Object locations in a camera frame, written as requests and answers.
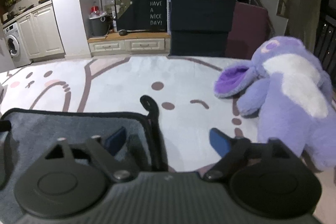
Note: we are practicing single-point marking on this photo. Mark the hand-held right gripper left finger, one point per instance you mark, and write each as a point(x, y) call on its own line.
point(115, 139)

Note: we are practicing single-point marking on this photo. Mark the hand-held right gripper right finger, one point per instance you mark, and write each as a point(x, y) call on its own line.
point(219, 142)

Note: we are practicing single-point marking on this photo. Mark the grey towel with black trim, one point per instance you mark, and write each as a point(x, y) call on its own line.
point(52, 126)

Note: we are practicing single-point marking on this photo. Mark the printed cartoon blanket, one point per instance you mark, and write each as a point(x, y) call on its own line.
point(118, 82)

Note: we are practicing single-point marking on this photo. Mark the purple plush toy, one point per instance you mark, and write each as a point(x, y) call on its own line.
point(288, 87)

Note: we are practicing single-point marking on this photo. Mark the low white drawer cabinet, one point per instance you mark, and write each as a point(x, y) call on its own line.
point(128, 43)

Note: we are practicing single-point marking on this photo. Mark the grey trash bin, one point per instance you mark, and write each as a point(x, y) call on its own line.
point(99, 25)

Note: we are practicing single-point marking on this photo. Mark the maroon cushion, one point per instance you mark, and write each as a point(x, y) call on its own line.
point(246, 29)

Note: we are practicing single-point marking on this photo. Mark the dark blue storage box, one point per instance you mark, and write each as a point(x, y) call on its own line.
point(200, 22)

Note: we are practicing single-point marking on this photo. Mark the dark printed curtain cloth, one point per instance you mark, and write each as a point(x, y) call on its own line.
point(141, 11)

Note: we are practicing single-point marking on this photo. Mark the white kitchen cabinet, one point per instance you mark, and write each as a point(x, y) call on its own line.
point(42, 29)

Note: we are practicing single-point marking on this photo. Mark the white washing machine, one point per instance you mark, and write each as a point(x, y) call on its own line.
point(13, 43)

